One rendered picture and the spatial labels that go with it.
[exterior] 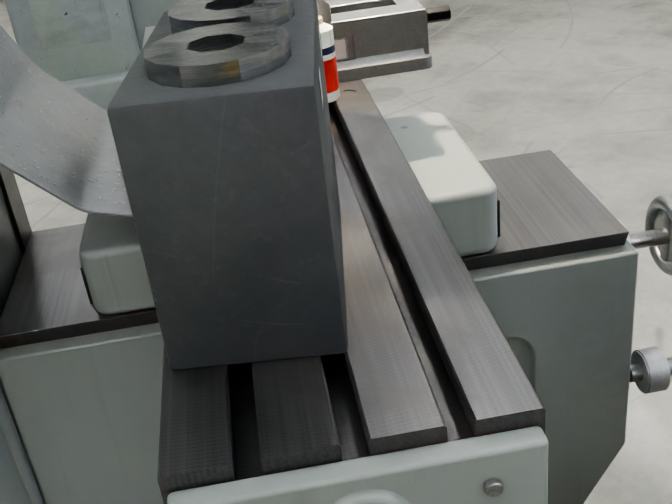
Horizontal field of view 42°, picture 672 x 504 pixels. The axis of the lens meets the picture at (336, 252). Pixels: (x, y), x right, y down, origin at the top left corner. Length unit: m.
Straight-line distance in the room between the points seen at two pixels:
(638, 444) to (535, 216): 0.89
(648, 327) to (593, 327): 1.14
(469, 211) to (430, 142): 0.16
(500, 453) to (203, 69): 0.28
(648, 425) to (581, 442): 0.73
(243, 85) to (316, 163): 0.06
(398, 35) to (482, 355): 0.60
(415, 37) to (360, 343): 0.58
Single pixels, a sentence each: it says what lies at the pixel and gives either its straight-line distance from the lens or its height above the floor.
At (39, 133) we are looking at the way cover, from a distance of 1.08.
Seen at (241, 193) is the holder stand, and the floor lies 1.08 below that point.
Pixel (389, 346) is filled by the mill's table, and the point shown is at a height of 0.96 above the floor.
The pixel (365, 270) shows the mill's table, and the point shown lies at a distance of 0.67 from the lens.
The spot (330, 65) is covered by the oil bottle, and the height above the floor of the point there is 1.00.
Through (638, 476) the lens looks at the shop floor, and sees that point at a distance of 1.90.
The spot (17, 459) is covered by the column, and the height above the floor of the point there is 0.60.
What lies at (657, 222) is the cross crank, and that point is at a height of 0.67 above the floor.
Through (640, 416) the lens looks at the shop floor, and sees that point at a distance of 2.03.
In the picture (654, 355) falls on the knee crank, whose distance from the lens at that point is 1.25.
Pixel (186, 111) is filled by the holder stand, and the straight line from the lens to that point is 0.51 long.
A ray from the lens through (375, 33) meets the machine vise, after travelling 1.09.
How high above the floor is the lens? 1.30
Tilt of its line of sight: 29 degrees down
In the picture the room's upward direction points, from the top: 7 degrees counter-clockwise
